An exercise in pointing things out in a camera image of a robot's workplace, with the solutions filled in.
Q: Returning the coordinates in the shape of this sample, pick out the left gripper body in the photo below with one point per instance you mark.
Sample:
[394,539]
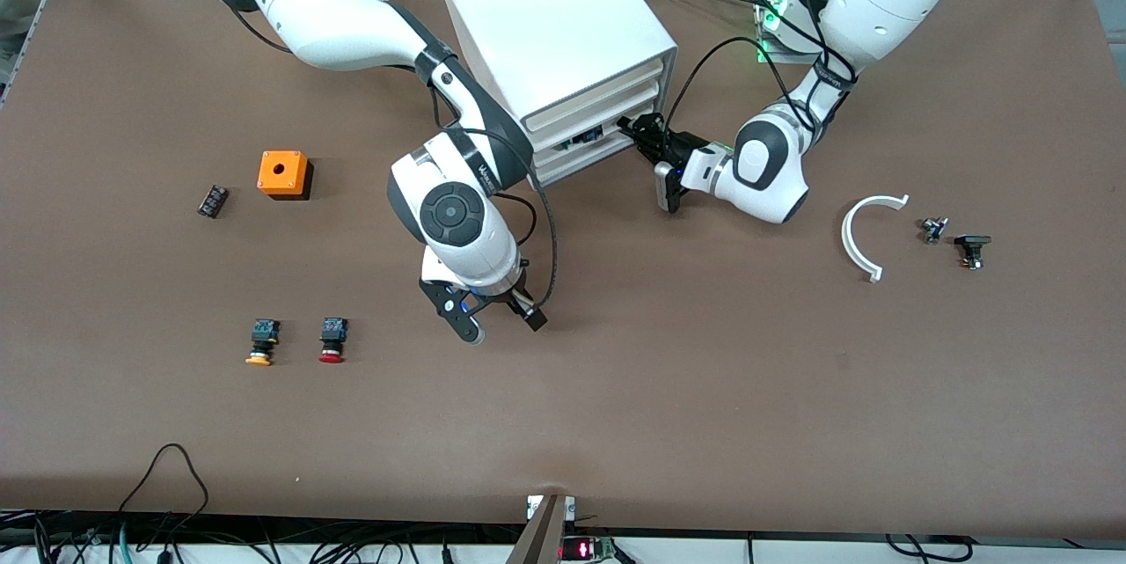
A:
[679,146]

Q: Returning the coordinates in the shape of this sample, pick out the white drawer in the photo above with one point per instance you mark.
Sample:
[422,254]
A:
[572,160]
[572,127]
[572,106]
[554,150]

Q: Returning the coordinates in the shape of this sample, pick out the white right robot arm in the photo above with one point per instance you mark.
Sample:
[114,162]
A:
[334,10]

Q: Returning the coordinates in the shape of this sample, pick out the red push button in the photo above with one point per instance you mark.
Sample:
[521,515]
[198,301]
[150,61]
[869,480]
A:
[332,340]

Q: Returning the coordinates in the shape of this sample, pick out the white drawer cabinet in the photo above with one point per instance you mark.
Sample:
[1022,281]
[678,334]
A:
[545,10]

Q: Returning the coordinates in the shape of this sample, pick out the yellow push button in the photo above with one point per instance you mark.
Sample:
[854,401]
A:
[262,342]

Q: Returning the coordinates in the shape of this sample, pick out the white curved plastic arc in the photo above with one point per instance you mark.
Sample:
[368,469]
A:
[846,237]

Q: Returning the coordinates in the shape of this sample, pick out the orange box with hole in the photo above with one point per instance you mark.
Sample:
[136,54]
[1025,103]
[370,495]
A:
[283,170]

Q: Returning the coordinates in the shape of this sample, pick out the small red-lit device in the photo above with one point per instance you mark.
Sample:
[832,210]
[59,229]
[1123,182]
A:
[585,549]

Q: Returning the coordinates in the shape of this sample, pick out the small metal part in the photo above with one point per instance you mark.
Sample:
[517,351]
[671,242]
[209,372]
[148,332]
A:
[933,230]

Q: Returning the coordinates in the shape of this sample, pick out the small black contact block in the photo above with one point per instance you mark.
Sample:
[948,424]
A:
[213,201]

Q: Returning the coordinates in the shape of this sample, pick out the small black part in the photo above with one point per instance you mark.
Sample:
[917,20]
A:
[971,247]

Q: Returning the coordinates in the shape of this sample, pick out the black right camera bracket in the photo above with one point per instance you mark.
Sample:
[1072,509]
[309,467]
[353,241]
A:
[449,304]

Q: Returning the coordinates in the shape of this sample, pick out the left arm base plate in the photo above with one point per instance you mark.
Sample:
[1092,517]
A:
[765,18]

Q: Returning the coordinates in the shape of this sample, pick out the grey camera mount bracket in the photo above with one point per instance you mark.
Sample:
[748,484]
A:
[547,533]

